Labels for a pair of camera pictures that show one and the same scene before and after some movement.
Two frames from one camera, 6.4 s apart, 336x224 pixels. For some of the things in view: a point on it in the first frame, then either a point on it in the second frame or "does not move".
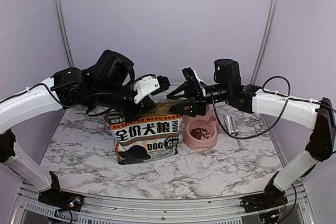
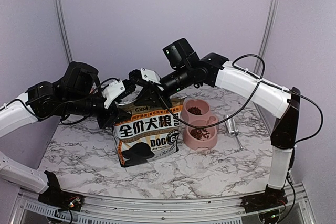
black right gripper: [197, 101] → [153, 95]
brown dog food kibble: [199, 133] does not move
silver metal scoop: [232, 127] does not move
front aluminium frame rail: [24, 209] does not move
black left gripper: [147, 104] → [109, 118]
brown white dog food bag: [153, 134] does not move
